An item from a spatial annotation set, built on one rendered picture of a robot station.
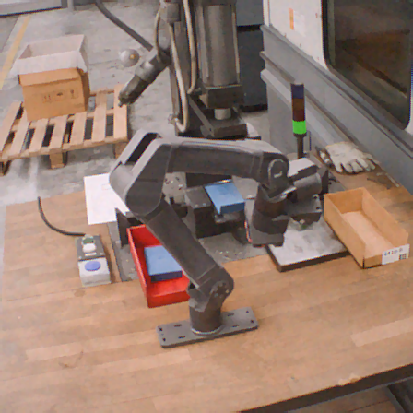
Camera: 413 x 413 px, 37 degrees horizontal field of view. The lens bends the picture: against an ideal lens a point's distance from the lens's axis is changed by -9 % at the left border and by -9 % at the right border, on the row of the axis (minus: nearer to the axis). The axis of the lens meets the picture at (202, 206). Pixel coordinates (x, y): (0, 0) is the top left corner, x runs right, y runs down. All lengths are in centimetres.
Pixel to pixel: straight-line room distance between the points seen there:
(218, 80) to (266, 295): 49
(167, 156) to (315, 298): 51
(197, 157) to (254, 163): 11
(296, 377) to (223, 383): 14
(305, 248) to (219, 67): 46
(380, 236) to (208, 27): 65
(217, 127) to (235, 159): 37
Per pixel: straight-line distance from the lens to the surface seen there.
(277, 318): 135
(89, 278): 149
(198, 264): 120
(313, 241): 156
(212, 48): 147
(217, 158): 113
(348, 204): 169
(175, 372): 124
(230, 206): 153
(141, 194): 107
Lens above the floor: 174
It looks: 29 degrees down
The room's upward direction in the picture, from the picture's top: 5 degrees counter-clockwise
